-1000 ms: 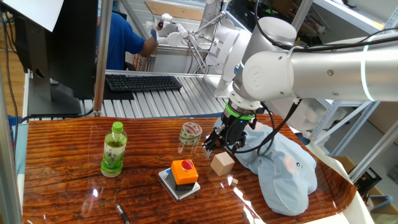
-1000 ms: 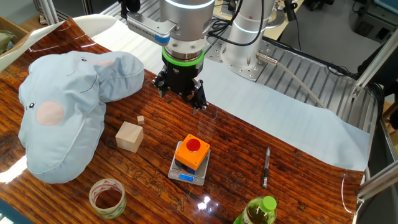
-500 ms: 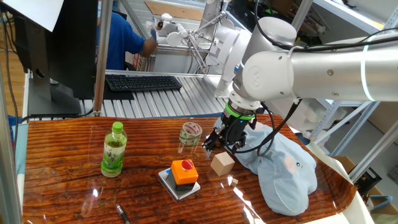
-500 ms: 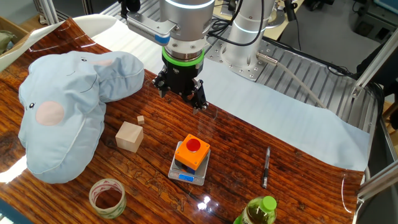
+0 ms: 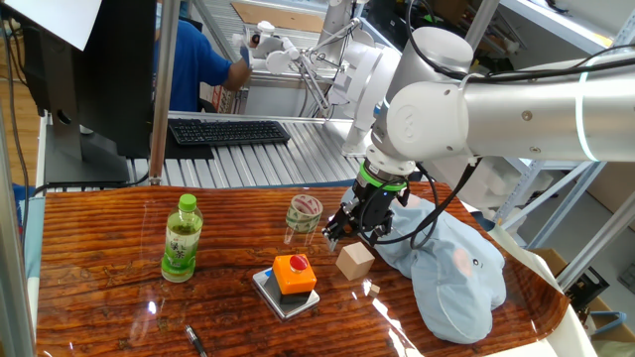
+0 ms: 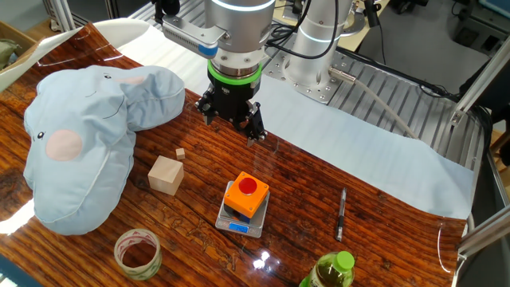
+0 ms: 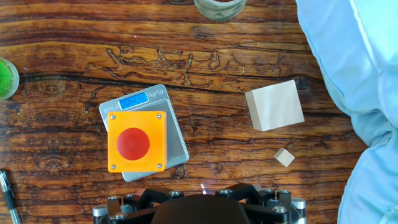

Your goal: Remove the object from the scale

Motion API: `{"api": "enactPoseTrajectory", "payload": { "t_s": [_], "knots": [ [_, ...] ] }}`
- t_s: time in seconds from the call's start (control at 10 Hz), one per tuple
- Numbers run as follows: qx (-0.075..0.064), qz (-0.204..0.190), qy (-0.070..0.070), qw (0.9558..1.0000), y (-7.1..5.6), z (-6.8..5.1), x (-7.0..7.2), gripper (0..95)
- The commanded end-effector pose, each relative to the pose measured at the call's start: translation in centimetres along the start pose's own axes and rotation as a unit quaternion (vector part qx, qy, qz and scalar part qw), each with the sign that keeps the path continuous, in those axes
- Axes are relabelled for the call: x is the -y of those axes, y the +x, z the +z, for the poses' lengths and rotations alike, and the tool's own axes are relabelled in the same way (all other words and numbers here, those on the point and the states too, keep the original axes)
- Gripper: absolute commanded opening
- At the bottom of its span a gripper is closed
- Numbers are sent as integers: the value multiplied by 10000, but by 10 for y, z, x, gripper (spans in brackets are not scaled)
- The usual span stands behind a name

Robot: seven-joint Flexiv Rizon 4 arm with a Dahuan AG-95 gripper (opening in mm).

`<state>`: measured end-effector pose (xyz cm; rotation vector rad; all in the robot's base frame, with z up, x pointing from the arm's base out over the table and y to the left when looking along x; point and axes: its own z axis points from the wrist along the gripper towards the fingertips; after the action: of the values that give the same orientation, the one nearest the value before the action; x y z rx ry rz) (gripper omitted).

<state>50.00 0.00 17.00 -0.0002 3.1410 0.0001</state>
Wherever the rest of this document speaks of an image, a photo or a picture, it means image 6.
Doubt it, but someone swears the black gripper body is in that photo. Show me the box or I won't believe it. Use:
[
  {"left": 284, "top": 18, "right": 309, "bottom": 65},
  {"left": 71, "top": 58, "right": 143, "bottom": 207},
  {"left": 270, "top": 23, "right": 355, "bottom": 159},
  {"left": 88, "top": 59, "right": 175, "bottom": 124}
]
[{"left": 206, "top": 73, "right": 262, "bottom": 124}]

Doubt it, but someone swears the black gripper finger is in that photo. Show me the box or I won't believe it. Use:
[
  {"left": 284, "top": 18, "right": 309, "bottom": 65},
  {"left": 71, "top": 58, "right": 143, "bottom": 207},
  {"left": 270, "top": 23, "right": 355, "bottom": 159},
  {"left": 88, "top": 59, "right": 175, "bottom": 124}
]
[
  {"left": 194, "top": 89, "right": 218, "bottom": 127},
  {"left": 237, "top": 101, "right": 268, "bottom": 148}
]

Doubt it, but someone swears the orange box with red button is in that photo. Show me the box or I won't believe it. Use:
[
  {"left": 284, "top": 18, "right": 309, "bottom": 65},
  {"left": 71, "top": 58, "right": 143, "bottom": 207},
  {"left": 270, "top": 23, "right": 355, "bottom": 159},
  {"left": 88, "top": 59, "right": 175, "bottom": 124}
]
[{"left": 222, "top": 171, "right": 270, "bottom": 224}]

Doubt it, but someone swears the silver digital scale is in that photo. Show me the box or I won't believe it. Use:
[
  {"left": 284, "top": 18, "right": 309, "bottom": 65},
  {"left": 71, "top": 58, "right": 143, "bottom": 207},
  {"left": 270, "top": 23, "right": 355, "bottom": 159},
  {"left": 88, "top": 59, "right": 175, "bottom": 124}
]
[{"left": 214, "top": 180, "right": 271, "bottom": 239}]

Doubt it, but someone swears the wood pattern table mat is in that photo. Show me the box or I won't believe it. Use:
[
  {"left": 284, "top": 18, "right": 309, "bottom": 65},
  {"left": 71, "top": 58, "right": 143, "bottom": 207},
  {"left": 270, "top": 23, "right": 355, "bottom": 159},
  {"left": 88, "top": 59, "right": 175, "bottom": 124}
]
[{"left": 0, "top": 22, "right": 467, "bottom": 287}]

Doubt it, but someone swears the large wooden cube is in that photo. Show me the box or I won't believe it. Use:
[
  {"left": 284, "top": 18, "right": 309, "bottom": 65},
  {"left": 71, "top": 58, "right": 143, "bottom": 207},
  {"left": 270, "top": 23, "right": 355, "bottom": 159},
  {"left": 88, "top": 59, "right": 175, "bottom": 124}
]
[{"left": 147, "top": 155, "right": 185, "bottom": 197}]

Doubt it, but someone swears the light blue cloth sheet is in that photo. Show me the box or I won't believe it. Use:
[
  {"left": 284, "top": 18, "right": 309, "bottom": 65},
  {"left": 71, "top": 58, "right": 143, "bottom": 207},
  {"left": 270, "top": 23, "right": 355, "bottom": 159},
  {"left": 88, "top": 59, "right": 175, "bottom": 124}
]
[{"left": 117, "top": 27, "right": 475, "bottom": 220}]

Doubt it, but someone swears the white backing sheet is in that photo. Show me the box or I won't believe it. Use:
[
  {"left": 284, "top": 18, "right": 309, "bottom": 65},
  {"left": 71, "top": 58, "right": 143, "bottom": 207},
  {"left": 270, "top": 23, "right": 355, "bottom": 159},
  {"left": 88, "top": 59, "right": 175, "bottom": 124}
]
[{"left": 0, "top": 18, "right": 151, "bottom": 92}]

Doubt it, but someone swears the black pen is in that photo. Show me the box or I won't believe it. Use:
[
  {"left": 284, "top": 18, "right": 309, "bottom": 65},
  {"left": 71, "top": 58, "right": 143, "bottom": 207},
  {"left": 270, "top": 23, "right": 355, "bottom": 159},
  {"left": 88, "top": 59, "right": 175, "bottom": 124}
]
[{"left": 335, "top": 187, "right": 348, "bottom": 243}]

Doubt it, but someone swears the light blue elephant plush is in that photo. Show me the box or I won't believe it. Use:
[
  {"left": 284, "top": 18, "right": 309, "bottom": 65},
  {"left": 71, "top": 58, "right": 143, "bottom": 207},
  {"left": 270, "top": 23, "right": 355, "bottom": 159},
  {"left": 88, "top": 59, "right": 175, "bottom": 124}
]
[{"left": 22, "top": 65, "right": 186, "bottom": 236}]

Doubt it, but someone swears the green tea bottle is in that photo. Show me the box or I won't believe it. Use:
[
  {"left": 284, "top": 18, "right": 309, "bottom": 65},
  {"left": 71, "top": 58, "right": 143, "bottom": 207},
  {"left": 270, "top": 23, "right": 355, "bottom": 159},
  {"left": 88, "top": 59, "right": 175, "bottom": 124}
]
[{"left": 298, "top": 250, "right": 356, "bottom": 287}]

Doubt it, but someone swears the clear tape roll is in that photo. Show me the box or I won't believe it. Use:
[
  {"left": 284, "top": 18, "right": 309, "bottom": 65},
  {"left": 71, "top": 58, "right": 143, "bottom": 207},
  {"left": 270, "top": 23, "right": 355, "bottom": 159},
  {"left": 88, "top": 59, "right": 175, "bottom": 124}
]
[{"left": 113, "top": 228, "right": 163, "bottom": 281}]

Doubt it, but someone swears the cardboard box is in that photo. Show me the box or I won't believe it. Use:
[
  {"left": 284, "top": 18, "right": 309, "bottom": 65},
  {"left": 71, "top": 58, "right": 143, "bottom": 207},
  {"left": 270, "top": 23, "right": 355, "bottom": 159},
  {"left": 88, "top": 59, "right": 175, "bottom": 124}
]
[{"left": 0, "top": 20, "right": 39, "bottom": 73}]

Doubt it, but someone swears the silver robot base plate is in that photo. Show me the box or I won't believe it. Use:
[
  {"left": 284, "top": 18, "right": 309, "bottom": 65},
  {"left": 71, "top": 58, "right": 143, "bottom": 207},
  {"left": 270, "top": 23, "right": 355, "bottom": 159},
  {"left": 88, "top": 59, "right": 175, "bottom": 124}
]
[{"left": 262, "top": 35, "right": 351, "bottom": 105}]

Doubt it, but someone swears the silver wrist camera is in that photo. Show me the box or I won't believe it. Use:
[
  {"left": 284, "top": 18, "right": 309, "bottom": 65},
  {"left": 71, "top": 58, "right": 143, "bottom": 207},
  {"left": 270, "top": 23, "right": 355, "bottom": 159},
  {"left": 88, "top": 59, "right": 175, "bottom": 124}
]
[{"left": 161, "top": 14, "right": 228, "bottom": 60}]

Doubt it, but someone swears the grey hose with metal plug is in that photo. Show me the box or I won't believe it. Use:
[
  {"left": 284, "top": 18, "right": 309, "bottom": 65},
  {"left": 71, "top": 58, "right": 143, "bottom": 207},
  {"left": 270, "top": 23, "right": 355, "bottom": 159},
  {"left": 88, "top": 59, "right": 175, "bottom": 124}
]
[{"left": 328, "top": 66, "right": 419, "bottom": 140}]

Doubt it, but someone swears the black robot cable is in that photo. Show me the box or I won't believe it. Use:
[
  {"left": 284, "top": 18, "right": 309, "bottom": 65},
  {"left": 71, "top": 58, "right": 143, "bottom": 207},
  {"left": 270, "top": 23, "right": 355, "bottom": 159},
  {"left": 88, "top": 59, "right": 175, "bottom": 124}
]
[{"left": 265, "top": 0, "right": 340, "bottom": 61}]

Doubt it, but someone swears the slanted aluminium frame profile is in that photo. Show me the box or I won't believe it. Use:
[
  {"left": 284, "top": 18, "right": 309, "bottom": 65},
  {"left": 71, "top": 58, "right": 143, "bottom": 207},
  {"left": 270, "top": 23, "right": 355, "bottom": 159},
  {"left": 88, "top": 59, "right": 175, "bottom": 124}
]
[{"left": 449, "top": 37, "right": 510, "bottom": 127}]

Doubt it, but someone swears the low aluminium frame profile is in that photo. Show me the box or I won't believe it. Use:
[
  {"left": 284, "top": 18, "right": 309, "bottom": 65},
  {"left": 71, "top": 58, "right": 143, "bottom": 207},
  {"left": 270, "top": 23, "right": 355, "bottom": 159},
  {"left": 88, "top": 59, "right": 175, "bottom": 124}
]
[{"left": 457, "top": 210, "right": 510, "bottom": 260}]

